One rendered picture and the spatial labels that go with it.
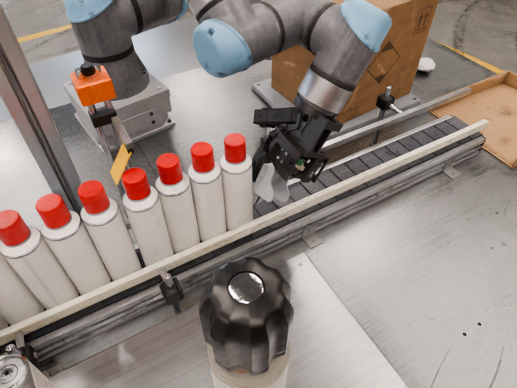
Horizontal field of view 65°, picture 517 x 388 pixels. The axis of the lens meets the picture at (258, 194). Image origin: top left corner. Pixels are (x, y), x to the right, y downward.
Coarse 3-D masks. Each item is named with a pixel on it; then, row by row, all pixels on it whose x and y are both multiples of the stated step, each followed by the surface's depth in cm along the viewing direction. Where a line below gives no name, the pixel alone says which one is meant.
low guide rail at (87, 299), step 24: (432, 144) 86; (384, 168) 81; (336, 192) 78; (264, 216) 72; (288, 216) 74; (216, 240) 68; (168, 264) 65; (120, 288) 63; (48, 312) 59; (72, 312) 61; (0, 336) 57
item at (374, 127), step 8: (464, 88) 92; (448, 96) 90; (456, 96) 91; (424, 104) 88; (432, 104) 88; (440, 104) 89; (408, 112) 86; (416, 112) 87; (384, 120) 84; (392, 120) 84; (400, 120) 86; (368, 128) 82; (376, 128) 83; (344, 136) 80; (352, 136) 81; (360, 136) 82; (328, 144) 79; (336, 144) 80; (128, 224) 65
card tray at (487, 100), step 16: (496, 80) 115; (512, 80) 115; (464, 96) 112; (480, 96) 113; (496, 96) 113; (512, 96) 113; (432, 112) 108; (448, 112) 108; (464, 112) 108; (480, 112) 108; (496, 112) 108; (512, 112) 108; (496, 128) 103; (512, 128) 103; (496, 144) 98; (512, 144) 98; (512, 160) 94
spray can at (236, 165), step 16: (224, 144) 60; (240, 144) 59; (224, 160) 63; (240, 160) 61; (224, 176) 63; (240, 176) 62; (224, 192) 67; (240, 192) 65; (240, 208) 68; (240, 224) 71
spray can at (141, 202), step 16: (128, 176) 55; (144, 176) 55; (128, 192) 55; (144, 192) 56; (128, 208) 57; (144, 208) 57; (160, 208) 60; (144, 224) 59; (160, 224) 61; (144, 240) 62; (160, 240) 63; (144, 256) 65; (160, 256) 65
